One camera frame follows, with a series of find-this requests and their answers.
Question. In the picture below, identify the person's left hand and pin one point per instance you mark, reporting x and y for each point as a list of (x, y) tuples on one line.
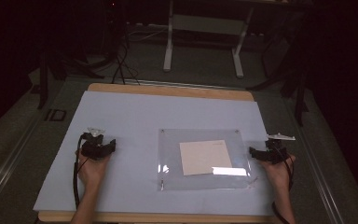
[(91, 171)]

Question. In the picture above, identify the metal floor rail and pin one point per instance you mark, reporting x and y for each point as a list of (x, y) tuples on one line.
[(320, 174), (183, 84), (6, 168)]

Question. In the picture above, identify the light blue table mat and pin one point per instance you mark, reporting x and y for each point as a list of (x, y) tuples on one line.
[(127, 124)]

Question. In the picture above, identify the person's right hand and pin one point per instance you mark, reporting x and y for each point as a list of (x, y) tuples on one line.
[(276, 175)]

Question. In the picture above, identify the black metal stand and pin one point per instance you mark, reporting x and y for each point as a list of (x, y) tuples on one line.
[(43, 84), (298, 87)]

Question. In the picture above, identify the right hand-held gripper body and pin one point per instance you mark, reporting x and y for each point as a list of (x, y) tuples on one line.
[(275, 152)]

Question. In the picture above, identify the wooden table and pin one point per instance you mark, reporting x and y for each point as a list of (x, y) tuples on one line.
[(167, 90)]

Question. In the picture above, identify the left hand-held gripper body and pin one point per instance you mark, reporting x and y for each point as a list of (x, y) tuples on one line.
[(93, 147)]

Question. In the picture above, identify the white metal desk frame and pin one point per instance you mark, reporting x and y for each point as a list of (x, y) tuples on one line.
[(167, 56)]

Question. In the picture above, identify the white paper sheet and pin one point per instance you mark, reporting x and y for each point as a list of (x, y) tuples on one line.
[(203, 155)]

